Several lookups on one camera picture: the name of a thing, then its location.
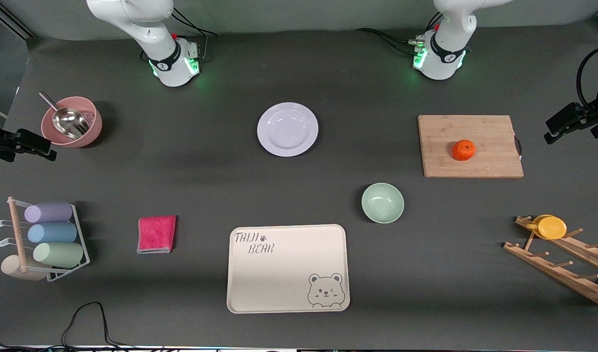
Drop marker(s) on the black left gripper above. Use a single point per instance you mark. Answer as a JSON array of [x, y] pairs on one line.
[[590, 116]]

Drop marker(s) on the orange fruit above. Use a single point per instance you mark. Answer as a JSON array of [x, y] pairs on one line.
[[463, 150]]

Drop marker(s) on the white round plate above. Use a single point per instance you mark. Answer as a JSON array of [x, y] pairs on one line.
[[287, 129]]

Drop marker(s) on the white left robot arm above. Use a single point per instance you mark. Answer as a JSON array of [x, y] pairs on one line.
[[450, 29]]

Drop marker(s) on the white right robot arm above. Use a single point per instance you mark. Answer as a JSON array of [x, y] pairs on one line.
[[147, 29]]

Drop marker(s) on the metal scoop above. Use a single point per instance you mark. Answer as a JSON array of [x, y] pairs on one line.
[[69, 122]]

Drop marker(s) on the purple cup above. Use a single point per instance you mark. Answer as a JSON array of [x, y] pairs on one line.
[[49, 212]]

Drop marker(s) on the pink bowl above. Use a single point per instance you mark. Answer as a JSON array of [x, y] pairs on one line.
[[91, 132]]

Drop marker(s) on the blue cup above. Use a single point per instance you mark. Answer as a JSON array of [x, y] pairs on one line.
[[52, 232]]

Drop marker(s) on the wooden cutting board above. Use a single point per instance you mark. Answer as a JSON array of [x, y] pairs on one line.
[[489, 146]]

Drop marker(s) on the yellow mug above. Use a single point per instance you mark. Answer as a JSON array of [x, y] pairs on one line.
[[552, 228]]

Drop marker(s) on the pale green cup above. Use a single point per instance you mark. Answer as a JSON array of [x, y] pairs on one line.
[[59, 254]]

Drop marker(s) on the beige cup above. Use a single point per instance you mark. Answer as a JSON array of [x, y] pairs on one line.
[[10, 268]]

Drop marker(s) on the wooden mug rack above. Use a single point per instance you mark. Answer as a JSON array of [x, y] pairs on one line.
[[563, 276]]

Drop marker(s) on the pink folded cloth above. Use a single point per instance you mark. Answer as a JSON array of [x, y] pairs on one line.
[[156, 233]]

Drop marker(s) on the light green bowl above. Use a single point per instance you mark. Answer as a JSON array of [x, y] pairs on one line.
[[383, 203]]

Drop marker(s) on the beige bear print tray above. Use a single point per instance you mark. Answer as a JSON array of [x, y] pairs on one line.
[[279, 278]]

